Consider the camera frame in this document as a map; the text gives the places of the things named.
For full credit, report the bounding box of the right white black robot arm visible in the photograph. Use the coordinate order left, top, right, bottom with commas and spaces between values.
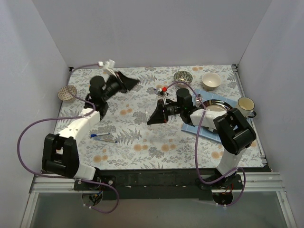
147, 87, 256, 189

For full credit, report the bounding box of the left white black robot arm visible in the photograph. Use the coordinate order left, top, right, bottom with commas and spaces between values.
42, 71, 140, 190

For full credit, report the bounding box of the floral tablecloth mat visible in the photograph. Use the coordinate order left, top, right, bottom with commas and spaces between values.
45, 65, 266, 171

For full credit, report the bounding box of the floral dark patterned bowl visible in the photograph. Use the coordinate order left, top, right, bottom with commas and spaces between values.
173, 71, 193, 87

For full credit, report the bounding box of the dark rimmed dinner plate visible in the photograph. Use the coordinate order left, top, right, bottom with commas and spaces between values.
202, 99, 233, 134

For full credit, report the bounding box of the cream ceramic bowl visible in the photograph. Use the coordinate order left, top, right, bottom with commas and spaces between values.
202, 73, 221, 91

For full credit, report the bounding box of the blue checked cloth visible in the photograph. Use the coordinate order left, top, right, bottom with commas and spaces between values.
181, 89, 237, 143

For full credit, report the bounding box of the patterned bowl at left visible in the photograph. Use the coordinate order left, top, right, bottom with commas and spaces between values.
57, 85, 77, 102

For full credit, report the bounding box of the blue capped marker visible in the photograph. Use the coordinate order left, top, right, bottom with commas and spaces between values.
90, 133, 111, 138

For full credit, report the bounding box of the blue tipped uncapped marker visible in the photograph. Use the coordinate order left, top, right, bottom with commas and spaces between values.
96, 138, 118, 143

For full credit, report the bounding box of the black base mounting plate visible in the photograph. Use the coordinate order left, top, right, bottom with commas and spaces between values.
73, 169, 247, 201

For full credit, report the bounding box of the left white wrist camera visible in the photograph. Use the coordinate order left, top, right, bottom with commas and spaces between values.
97, 59, 117, 77

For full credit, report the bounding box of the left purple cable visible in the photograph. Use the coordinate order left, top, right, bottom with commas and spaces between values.
18, 62, 119, 214

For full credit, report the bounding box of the cream mug dark handle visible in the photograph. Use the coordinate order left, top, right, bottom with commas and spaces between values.
236, 97, 257, 118

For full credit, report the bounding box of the aluminium frame rail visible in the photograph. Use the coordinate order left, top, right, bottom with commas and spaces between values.
30, 170, 285, 193

